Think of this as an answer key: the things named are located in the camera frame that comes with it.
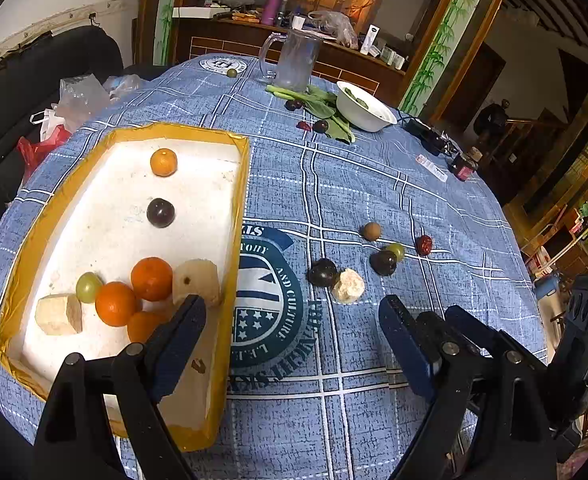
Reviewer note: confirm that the pink thermos bottle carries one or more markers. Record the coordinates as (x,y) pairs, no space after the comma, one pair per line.
(273,4)

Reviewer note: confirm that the yellow-rimmed white foam box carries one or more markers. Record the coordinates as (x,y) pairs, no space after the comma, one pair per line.
(123,240)

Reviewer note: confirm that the white bowl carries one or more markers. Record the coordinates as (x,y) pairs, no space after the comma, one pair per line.
(361,116)

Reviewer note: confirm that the clear plastic bag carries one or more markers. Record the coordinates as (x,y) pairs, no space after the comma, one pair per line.
(334,25)

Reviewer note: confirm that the crumpled clear plastic bags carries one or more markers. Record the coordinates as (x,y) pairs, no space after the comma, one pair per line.
(81,100)

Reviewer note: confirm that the small orange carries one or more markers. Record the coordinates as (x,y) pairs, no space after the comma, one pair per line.
(163,161)

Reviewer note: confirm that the green leaves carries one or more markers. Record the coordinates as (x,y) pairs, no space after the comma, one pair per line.
(358,97)

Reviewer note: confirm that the small red fruit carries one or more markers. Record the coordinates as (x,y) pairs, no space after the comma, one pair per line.
(303,125)

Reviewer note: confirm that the dark figure statue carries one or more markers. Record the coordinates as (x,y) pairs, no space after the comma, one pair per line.
(491,120)

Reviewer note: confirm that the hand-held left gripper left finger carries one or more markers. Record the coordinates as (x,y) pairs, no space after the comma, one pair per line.
(181,340)

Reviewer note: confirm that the clear glass mug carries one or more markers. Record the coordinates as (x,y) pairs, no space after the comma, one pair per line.
(299,62)

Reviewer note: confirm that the blue bucket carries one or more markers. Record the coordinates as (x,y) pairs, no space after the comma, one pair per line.
(545,287)

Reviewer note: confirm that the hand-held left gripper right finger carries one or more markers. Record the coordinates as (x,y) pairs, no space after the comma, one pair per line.
(404,345)

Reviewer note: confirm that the black power adapter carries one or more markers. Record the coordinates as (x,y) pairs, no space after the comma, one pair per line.
(426,135)

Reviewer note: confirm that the white and red card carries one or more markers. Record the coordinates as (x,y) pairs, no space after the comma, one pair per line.
(434,169)

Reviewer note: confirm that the dark red bottle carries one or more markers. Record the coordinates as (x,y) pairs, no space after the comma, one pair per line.
(463,165)

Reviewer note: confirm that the white cup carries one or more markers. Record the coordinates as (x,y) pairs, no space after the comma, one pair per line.
(299,22)

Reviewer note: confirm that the wooden counter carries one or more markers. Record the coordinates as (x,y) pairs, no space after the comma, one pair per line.
(223,40)

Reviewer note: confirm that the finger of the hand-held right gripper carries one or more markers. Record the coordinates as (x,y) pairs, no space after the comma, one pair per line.
(474,322)

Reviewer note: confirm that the large orange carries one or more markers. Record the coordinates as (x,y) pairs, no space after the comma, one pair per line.
(117,303)
(143,326)
(151,278)

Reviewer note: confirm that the red plastic bag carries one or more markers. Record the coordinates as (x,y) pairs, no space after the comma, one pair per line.
(41,147)

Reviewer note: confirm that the black chair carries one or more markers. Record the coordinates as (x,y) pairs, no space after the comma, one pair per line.
(33,75)

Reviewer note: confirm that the red date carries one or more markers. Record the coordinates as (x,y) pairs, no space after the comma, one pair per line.
(424,245)

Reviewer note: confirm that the green leafy vegetable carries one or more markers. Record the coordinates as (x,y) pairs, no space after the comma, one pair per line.
(324,107)

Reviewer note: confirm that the blue plaid tablecloth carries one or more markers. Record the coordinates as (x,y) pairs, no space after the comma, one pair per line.
(374,195)

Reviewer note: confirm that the brown longan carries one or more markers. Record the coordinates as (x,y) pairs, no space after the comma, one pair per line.
(372,231)

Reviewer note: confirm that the flat white box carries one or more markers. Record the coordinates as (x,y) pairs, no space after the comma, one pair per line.
(198,11)

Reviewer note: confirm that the dark purple plum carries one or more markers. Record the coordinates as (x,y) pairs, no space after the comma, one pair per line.
(384,262)
(320,126)
(322,272)
(160,212)

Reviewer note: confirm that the bamboo painted panel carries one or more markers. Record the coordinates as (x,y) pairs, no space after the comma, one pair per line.
(444,45)
(166,15)

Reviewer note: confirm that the white tube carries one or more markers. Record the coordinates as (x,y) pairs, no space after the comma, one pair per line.
(370,40)

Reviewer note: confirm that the white foam cube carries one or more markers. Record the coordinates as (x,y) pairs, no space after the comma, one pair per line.
(196,280)
(59,314)

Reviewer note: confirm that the small green grape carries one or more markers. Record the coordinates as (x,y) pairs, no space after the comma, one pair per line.
(231,73)

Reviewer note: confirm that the small white foam piece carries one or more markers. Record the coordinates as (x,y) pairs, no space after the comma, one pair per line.
(349,285)

